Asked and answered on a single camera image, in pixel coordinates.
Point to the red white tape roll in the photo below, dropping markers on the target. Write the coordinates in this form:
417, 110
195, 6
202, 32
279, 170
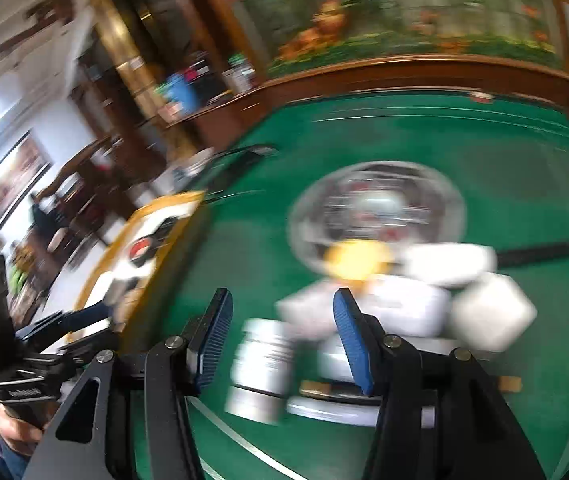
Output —
482, 96

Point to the black round item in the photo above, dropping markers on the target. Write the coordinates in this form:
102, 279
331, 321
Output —
142, 251

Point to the yellow cardboard box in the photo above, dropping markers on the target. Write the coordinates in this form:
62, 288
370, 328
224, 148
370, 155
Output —
187, 199

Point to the small brown item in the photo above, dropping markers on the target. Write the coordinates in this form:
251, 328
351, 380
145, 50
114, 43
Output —
509, 384

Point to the person's left hand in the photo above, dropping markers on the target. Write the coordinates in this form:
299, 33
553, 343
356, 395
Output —
14, 432

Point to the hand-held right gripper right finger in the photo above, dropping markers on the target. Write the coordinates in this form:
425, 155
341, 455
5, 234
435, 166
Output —
354, 345

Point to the round table control panel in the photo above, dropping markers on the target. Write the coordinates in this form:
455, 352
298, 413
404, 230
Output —
379, 185

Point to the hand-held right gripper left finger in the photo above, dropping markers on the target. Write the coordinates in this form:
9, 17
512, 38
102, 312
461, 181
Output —
212, 345

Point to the white box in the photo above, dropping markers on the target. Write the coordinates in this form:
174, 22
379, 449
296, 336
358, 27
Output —
329, 406
447, 262
404, 305
492, 312

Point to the black stick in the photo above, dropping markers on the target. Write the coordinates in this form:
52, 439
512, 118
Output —
539, 252

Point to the white bottle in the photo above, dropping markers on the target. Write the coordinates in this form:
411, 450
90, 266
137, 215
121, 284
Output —
262, 360

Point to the yellow round lid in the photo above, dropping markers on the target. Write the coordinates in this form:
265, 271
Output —
357, 257

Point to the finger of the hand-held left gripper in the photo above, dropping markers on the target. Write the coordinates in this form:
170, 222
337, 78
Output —
79, 316
92, 345

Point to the framed wall painting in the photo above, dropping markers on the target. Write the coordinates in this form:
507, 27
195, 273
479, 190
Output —
14, 180

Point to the blue thermos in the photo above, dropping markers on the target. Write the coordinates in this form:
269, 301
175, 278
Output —
184, 94

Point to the black thermos jug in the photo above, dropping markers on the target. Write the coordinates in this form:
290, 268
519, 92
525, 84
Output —
200, 75

